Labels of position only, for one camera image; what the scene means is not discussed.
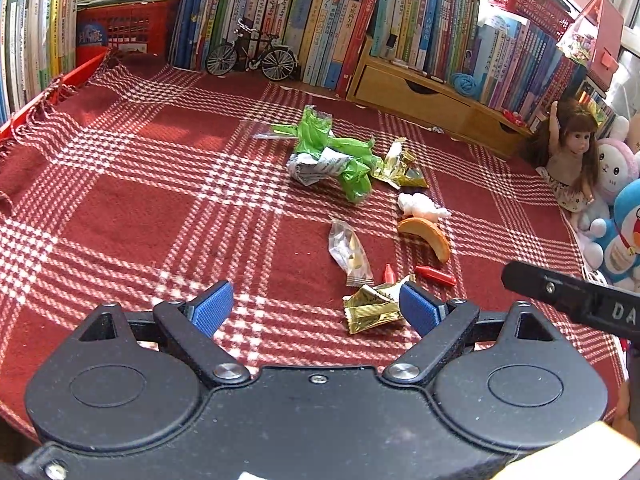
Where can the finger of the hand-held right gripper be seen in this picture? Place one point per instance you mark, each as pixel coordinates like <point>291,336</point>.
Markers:
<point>565,292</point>

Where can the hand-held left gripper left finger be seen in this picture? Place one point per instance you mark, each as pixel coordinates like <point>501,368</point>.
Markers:
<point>212,307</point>

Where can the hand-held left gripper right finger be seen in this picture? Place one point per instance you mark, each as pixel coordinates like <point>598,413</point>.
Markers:
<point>420,307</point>

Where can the small gold wrapper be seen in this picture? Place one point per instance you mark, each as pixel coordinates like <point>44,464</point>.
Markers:
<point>372,310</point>

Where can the clear plastic wrapper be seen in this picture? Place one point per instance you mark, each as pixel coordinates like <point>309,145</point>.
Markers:
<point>272,131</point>
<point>347,250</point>

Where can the green snack wrapper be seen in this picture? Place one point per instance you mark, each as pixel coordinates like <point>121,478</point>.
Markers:
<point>312,132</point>

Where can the row of upright books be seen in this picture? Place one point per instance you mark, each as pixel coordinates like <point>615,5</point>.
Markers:
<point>597,105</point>
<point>35,40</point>
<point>475,40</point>
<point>300,20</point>

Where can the long red tube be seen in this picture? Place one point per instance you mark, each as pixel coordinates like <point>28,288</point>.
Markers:
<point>436,276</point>

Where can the orange curved peel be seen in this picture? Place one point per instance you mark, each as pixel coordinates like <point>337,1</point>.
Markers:
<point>430,237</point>

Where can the blue cat plush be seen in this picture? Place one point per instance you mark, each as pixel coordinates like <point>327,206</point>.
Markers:
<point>625,232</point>

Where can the white crumpled tissue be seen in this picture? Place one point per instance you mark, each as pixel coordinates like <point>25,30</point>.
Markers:
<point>420,206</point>

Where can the red plaid blanket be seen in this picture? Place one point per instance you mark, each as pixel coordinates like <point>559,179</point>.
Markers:
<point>150,200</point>

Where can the white pink bunny plush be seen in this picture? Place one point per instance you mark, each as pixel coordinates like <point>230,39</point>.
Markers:
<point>612,170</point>

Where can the long-haired doll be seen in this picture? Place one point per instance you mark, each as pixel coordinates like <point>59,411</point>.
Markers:
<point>572,160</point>

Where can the gold snack wrapper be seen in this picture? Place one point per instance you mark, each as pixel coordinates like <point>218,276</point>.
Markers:
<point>400,170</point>

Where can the crumpled printed paper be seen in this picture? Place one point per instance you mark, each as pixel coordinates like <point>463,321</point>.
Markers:
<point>315,170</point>

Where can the small red toy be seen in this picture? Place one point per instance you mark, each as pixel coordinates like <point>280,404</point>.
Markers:
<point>513,117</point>

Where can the wooden drawer organizer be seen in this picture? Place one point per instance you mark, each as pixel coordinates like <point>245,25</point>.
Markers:
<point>425,105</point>

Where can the blue knitted item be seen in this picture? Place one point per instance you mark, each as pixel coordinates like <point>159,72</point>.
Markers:
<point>465,85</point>

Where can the miniature black bicycle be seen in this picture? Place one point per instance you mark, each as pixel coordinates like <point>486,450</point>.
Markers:
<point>250,55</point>

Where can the red toy machine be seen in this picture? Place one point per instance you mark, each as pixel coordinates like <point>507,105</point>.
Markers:
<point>600,30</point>

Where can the red plastic crate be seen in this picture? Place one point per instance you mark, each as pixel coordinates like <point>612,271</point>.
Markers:
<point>130,30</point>

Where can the red plastic basket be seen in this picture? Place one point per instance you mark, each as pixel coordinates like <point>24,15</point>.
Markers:
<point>532,0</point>

